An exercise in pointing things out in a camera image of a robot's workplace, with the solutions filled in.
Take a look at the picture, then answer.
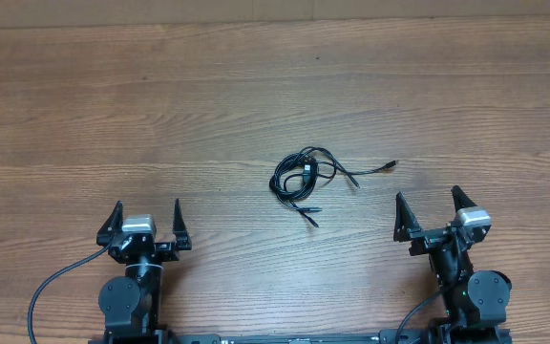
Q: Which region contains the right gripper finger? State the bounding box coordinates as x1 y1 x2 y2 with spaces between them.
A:
394 192 421 231
451 185 476 211

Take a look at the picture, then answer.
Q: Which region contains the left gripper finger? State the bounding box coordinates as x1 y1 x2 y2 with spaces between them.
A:
97 201 123 235
172 199 190 243

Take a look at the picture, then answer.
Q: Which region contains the black USB cable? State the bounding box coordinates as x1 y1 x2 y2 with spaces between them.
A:
268 145 399 206

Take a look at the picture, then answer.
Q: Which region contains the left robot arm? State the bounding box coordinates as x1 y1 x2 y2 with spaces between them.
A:
96 201 192 343

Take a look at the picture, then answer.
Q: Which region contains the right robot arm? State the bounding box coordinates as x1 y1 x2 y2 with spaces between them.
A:
393 185 512 343

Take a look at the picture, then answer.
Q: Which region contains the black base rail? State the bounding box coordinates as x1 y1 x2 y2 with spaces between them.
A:
170 329 430 344

